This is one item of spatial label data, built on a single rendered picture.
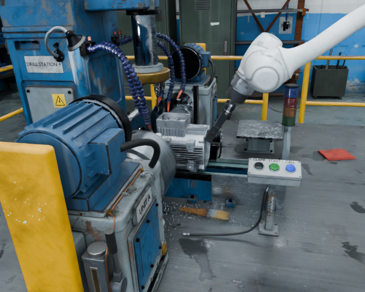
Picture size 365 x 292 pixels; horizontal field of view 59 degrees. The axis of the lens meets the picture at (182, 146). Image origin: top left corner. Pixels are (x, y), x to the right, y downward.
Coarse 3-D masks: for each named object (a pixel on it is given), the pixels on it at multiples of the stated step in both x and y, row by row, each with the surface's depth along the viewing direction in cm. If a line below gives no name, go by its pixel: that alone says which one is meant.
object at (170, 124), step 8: (168, 112) 138; (160, 120) 130; (168, 120) 129; (176, 120) 133; (184, 120) 129; (160, 128) 131; (168, 128) 130; (176, 128) 129; (184, 128) 129; (168, 136) 132; (176, 136) 131; (184, 136) 130
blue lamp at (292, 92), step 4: (288, 88) 145; (292, 88) 144; (296, 88) 144; (284, 92) 148; (288, 92) 145; (292, 92) 144; (296, 92) 145; (288, 96) 146; (292, 96) 145; (296, 96) 146
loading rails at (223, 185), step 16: (224, 160) 143; (240, 160) 142; (176, 176) 136; (192, 176) 134; (208, 176) 132; (224, 176) 130; (240, 176) 128; (176, 192) 139; (192, 192) 137; (208, 192) 135; (224, 192) 133; (240, 192) 131; (256, 192) 129
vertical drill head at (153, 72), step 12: (132, 24) 119; (144, 24) 117; (144, 36) 119; (144, 48) 120; (156, 48) 124; (144, 60) 122; (156, 60) 125; (144, 72) 122; (156, 72) 122; (168, 72) 125; (144, 84) 122; (156, 84) 124; (156, 96) 127
